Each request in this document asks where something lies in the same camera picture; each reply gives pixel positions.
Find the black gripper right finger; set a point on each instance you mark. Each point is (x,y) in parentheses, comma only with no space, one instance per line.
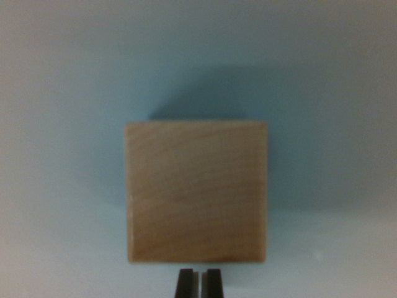
(214,285)

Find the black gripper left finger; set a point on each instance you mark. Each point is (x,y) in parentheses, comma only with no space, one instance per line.
(186,285)

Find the light wooden cube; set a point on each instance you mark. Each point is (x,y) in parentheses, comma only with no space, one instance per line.
(196,192)

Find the white plastic bin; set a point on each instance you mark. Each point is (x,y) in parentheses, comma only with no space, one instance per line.
(325,124)

